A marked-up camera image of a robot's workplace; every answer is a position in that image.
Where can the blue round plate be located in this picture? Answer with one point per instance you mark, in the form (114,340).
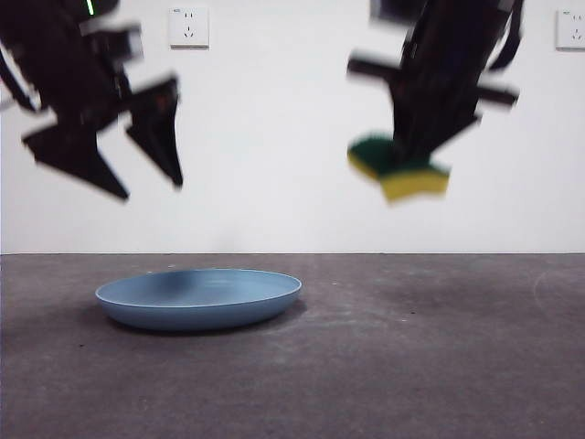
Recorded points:
(196,306)

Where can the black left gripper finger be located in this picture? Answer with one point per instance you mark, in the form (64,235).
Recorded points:
(68,151)
(157,128)

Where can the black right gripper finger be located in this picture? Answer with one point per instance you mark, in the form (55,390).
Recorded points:
(409,123)
(450,123)

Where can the white wall socket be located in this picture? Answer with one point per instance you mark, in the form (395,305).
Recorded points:
(571,29)
(189,27)

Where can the yellow sponge with green pad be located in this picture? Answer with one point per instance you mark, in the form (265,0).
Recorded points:
(411,180)

